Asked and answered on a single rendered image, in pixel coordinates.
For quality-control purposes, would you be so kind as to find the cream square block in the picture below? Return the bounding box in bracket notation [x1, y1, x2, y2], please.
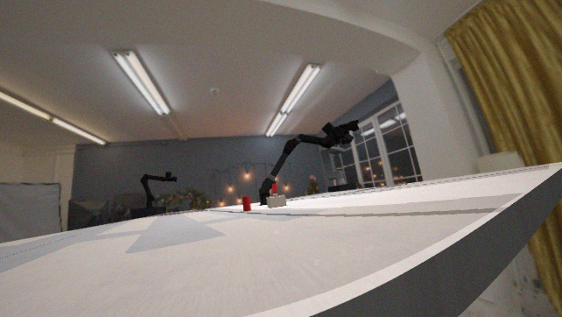
[266, 196, 287, 208]

